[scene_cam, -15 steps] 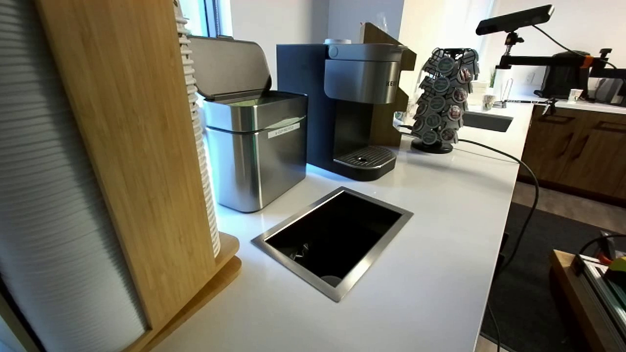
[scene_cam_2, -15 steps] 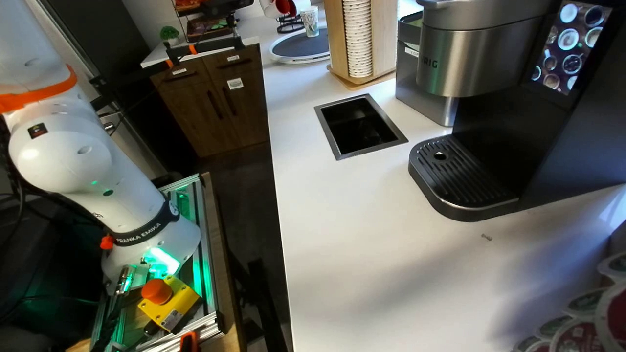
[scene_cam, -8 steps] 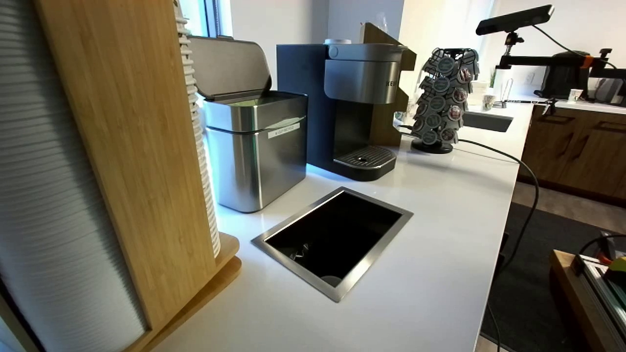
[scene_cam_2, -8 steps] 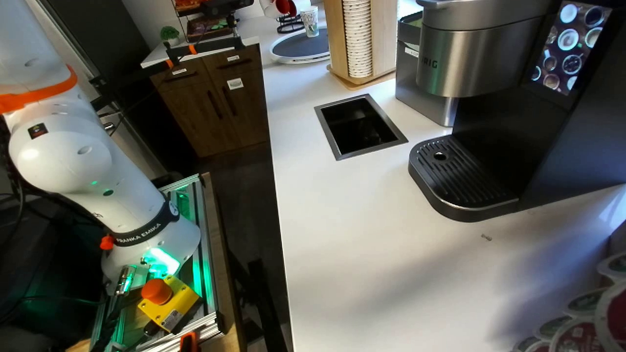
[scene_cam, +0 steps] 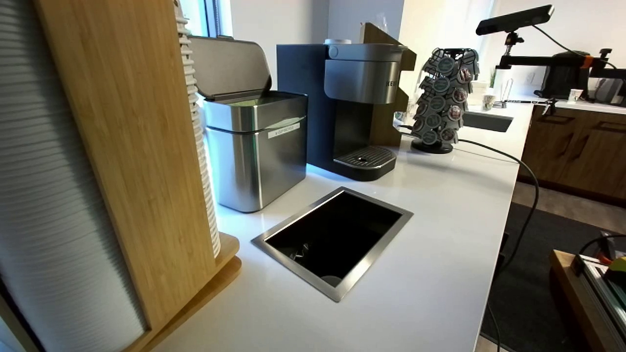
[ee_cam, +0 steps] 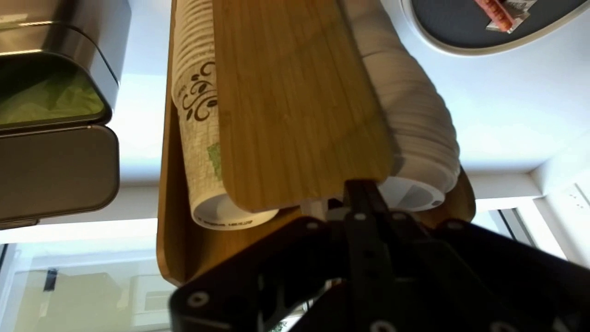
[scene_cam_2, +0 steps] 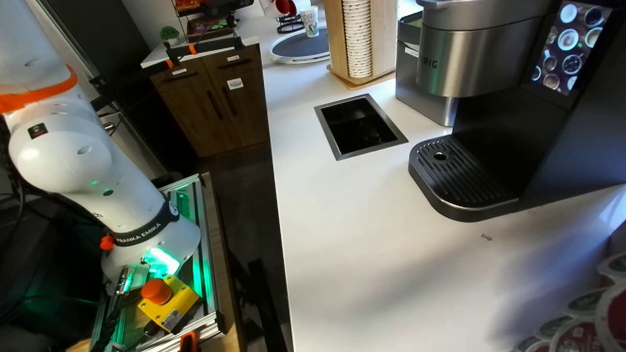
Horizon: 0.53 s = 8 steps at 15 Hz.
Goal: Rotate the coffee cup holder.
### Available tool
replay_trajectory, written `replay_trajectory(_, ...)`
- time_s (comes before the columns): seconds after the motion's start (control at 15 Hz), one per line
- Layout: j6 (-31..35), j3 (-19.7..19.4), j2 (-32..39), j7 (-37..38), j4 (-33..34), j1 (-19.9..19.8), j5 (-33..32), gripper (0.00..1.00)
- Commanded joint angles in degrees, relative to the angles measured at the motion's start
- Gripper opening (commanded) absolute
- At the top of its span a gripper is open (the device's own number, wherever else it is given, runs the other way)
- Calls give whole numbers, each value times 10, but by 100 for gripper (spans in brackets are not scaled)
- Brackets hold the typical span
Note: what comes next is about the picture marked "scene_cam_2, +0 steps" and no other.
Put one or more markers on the wooden coffee cup holder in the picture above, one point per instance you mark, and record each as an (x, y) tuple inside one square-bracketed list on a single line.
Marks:
[(383, 41)]

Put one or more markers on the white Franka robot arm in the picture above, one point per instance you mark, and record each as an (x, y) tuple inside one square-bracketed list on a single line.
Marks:
[(64, 158)]

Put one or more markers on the paper cup stack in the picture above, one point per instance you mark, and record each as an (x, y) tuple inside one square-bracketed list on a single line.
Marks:
[(356, 41)]

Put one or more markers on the black and silver coffee machine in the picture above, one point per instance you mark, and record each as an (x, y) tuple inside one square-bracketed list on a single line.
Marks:
[(508, 131)]

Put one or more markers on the coffee pod carousel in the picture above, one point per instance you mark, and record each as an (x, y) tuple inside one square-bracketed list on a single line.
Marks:
[(587, 326)]

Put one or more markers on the steel framed counter chute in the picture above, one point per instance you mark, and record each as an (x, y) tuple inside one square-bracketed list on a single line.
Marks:
[(358, 129)]

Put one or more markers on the brown wooden cabinet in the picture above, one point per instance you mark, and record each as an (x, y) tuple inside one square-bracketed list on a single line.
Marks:
[(215, 111)]

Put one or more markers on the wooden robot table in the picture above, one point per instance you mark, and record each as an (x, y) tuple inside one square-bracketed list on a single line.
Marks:
[(217, 262)]

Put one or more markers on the round grey tray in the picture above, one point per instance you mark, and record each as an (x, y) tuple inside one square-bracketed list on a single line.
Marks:
[(299, 50)]

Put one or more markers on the red object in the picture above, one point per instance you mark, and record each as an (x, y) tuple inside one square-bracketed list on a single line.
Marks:
[(283, 7)]

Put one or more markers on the yellow emergency stop box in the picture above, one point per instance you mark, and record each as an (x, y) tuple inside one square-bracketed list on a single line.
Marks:
[(170, 305)]

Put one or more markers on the small green object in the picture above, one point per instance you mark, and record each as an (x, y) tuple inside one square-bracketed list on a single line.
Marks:
[(168, 33)]

